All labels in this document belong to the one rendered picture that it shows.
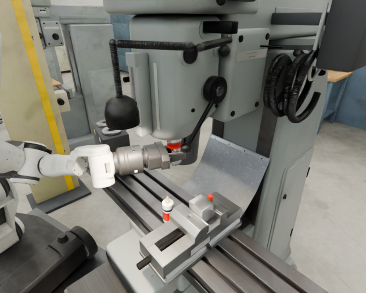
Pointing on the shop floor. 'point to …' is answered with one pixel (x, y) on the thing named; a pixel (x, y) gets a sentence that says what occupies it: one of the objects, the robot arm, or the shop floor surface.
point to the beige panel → (32, 100)
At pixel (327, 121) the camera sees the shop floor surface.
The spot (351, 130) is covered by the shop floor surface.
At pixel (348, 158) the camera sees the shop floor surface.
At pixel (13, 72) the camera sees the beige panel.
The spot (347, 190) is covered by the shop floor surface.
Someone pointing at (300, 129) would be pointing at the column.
